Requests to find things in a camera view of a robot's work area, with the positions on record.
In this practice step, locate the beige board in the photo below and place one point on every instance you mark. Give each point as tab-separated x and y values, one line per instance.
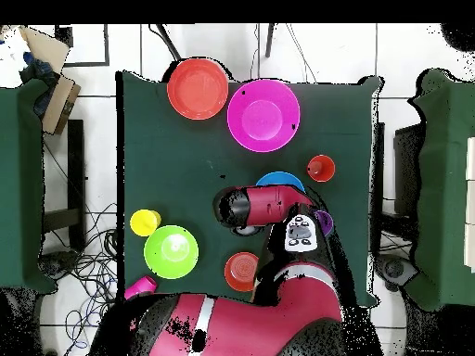
46	46

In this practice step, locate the black box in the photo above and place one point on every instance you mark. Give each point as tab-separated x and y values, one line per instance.
408	167

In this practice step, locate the green bowl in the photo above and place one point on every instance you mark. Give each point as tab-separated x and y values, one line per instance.
170	252

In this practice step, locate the large shallow orange bowl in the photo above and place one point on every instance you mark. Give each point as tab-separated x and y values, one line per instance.
196	89

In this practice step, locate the orange cup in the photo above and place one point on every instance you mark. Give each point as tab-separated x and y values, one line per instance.
322	168

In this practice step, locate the large pink bowl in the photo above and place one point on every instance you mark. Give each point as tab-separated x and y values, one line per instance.
263	115

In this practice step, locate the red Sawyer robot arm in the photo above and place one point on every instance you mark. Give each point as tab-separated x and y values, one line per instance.
278	322

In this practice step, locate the yellow cup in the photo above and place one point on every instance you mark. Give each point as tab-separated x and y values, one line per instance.
144	222

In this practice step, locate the light blue bowl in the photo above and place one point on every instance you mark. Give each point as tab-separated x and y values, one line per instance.
280	178

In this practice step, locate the small orange bowl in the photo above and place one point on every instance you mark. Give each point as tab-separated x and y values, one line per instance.
239	272

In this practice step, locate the dark green table cloth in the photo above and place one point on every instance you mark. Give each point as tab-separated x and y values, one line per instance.
178	167

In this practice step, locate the pink cup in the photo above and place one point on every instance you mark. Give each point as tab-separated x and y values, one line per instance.
141	286

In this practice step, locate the green cloth covered table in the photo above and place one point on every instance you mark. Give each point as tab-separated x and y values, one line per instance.
441	185
18	185

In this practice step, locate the black stool frame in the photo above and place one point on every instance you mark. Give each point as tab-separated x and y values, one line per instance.
76	167

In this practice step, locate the black camera tripod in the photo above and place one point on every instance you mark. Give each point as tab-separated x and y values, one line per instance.
169	42

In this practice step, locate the purple cup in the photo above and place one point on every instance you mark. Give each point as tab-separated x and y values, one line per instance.
326	222

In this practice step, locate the brown cardboard box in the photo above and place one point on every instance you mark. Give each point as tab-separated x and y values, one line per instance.
61	104

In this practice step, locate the black floor frame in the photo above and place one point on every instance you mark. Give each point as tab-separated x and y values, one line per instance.
85	65

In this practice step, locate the white boxes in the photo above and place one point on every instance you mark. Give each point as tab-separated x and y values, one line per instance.
471	204

